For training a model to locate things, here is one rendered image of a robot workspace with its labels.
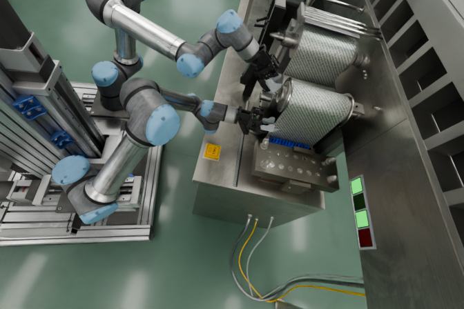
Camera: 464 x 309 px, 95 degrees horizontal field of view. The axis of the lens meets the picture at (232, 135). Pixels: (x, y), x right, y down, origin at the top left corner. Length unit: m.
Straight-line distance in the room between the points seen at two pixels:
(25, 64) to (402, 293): 1.22
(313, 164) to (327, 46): 0.52
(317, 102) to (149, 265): 1.57
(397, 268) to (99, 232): 1.55
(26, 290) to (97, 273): 0.39
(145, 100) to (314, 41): 0.70
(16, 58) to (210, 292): 1.68
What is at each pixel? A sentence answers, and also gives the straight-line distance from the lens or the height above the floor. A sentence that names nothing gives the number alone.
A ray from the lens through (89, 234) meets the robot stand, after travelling 1.75.
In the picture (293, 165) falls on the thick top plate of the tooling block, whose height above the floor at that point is 1.03.
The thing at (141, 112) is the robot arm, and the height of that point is 1.34.
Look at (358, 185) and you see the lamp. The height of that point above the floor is 1.19.
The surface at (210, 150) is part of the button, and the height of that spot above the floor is 0.92.
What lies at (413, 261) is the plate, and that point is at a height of 1.33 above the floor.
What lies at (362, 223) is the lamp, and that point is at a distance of 0.91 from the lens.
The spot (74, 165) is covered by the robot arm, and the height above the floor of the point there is 1.05.
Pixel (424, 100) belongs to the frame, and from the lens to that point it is 0.86.
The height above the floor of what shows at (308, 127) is 1.16.
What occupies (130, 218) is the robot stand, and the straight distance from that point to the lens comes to 1.72.
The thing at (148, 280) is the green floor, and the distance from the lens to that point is 1.88.
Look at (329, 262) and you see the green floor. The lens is 2.22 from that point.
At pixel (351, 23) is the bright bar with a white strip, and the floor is 1.46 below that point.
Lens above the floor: 1.87
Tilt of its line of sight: 57 degrees down
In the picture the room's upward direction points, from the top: 22 degrees clockwise
